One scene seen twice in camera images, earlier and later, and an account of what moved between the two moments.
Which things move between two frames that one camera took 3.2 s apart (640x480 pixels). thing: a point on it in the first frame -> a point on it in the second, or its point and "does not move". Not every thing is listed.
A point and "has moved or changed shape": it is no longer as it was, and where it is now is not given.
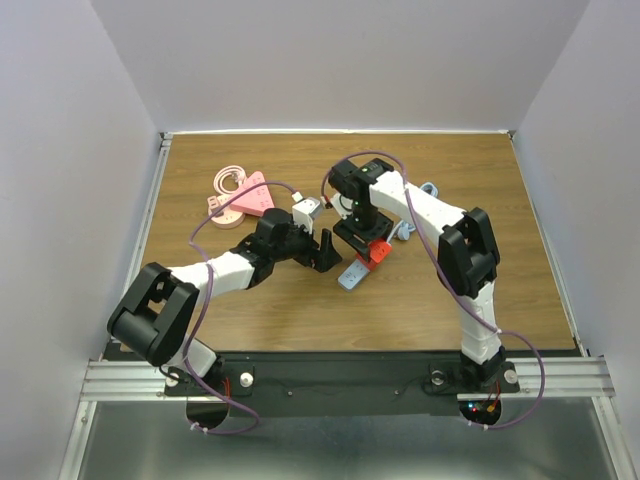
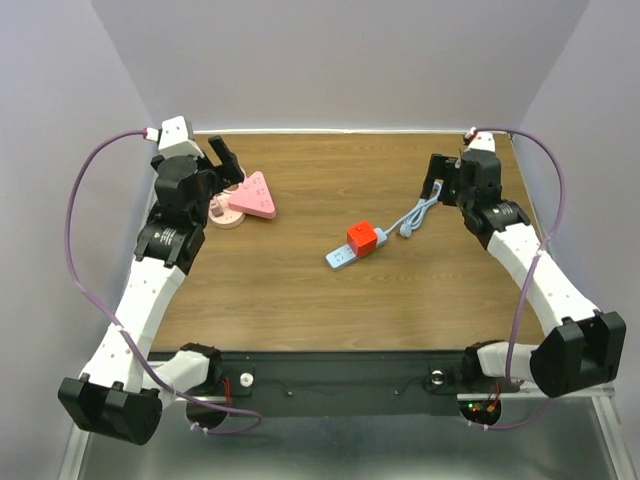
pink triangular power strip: (255, 200) does not move
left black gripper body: (297, 245) -> (212, 178)
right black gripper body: (368, 224) -> (463, 196)
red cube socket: (378, 250) has moved or changed shape
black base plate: (338, 383) does not move
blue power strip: (353, 275) has moved or changed shape
